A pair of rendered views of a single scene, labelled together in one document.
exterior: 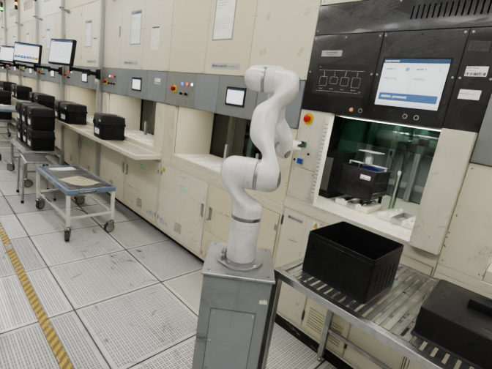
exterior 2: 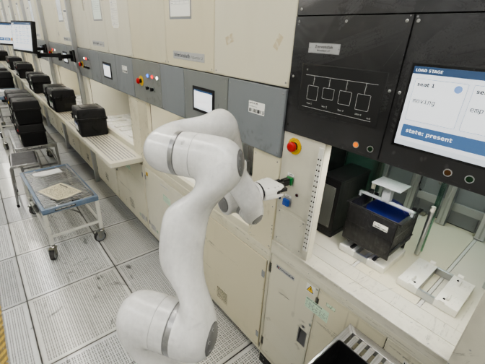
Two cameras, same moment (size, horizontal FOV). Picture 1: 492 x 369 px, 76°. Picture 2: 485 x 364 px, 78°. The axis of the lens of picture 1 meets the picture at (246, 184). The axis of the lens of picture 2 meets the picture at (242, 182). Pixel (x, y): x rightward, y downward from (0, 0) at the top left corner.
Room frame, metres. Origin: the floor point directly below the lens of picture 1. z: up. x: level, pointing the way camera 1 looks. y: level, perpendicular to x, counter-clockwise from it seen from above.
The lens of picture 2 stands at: (0.73, -0.21, 1.72)
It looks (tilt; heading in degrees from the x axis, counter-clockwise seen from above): 25 degrees down; 5
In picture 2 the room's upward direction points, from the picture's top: 3 degrees clockwise
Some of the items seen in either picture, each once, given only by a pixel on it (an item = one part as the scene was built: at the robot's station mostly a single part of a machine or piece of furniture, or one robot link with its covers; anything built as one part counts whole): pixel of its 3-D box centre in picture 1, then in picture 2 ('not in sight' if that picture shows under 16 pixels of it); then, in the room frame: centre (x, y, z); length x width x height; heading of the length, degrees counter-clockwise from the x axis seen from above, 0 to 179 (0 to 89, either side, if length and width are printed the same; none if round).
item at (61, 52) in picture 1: (77, 59); (45, 42); (3.72, 2.07, 1.59); 0.50 x 0.41 x 0.36; 136
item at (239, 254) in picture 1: (242, 239); not in sight; (1.20, -0.02, 0.85); 0.19 x 0.19 x 0.18
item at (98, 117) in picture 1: (108, 126); (89, 119); (3.49, 1.59, 0.93); 0.30 x 0.28 x 0.26; 44
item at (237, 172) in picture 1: (241, 187); (159, 338); (1.20, 0.01, 1.07); 0.19 x 0.12 x 0.24; 79
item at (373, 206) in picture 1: (359, 203); (372, 248); (1.91, -0.71, 0.89); 0.22 x 0.21 x 0.04; 136
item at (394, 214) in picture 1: (403, 217); (435, 283); (1.72, -0.90, 0.89); 0.22 x 0.21 x 0.04; 136
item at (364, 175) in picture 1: (364, 176); (381, 217); (1.91, -0.71, 1.06); 0.24 x 0.20 x 0.32; 46
